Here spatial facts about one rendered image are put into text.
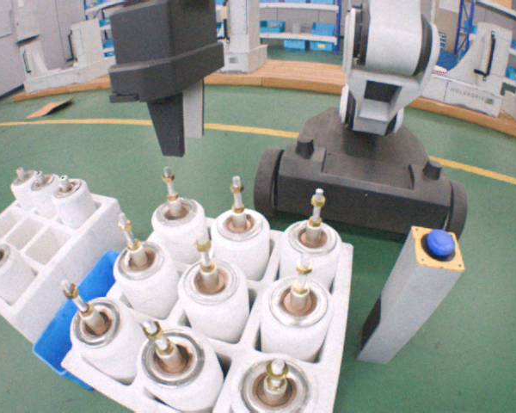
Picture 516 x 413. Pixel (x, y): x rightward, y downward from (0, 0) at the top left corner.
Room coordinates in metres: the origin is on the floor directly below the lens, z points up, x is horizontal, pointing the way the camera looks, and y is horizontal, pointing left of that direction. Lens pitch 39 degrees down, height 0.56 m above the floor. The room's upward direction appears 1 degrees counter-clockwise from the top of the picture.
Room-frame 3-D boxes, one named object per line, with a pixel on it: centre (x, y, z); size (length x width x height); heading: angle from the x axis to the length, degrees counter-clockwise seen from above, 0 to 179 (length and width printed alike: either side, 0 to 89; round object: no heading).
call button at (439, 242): (0.21, -0.23, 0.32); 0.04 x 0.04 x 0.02
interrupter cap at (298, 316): (0.19, -0.05, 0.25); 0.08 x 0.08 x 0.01
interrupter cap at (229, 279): (0.22, 0.06, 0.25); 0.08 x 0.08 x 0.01
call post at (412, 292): (0.21, -0.23, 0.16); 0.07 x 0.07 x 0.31; 73
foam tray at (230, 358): (0.22, 0.06, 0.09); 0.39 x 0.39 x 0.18; 73
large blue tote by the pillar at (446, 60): (3.99, -2.89, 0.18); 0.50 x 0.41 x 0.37; 166
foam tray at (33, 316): (0.39, 0.59, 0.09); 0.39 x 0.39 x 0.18; 73
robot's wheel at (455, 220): (0.52, -0.54, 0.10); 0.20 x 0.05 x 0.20; 161
